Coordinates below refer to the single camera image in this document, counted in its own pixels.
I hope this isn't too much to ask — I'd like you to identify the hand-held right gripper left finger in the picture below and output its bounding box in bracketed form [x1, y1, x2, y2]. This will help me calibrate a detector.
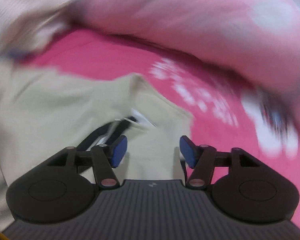
[46, 135, 128, 188]

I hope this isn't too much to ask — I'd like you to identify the light pink quilt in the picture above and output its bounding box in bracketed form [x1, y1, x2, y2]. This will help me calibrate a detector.
[72, 0, 300, 93]

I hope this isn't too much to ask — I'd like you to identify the cream zip-neck sweatshirt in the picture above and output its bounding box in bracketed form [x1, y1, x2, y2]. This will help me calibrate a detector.
[0, 62, 194, 230]

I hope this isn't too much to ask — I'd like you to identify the pink floral bed sheet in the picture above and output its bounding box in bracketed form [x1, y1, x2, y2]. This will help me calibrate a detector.
[27, 27, 300, 235]

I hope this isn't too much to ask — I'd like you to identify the lavender cloth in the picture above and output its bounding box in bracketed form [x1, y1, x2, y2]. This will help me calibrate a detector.
[6, 50, 32, 59]

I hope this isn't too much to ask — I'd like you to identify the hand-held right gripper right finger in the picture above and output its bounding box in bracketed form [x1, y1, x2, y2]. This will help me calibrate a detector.
[179, 135, 262, 189]

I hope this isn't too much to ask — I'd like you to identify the cream checkered cloth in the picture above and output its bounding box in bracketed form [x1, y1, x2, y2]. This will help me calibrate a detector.
[0, 0, 90, 60]

